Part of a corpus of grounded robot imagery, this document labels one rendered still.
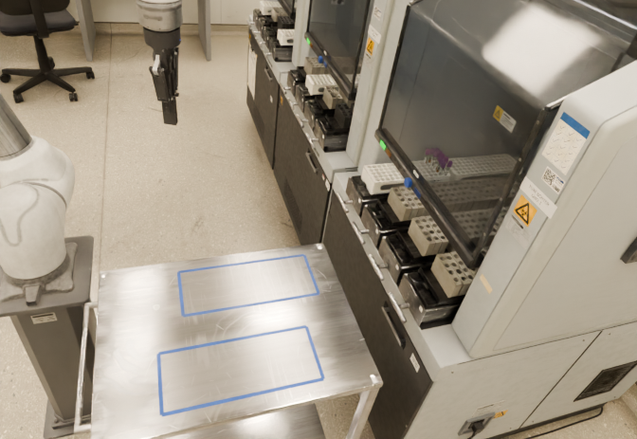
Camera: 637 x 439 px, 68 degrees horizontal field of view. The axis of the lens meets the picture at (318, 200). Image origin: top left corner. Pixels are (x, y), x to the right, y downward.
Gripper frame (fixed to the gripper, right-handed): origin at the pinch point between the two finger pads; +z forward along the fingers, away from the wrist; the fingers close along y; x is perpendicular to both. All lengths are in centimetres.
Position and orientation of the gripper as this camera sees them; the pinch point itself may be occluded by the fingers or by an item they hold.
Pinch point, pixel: (170, 110)
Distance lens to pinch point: 119.2
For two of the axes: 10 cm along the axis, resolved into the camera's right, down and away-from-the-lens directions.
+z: -1.2, 7.7, 6.3
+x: 9.9, 1.5, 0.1
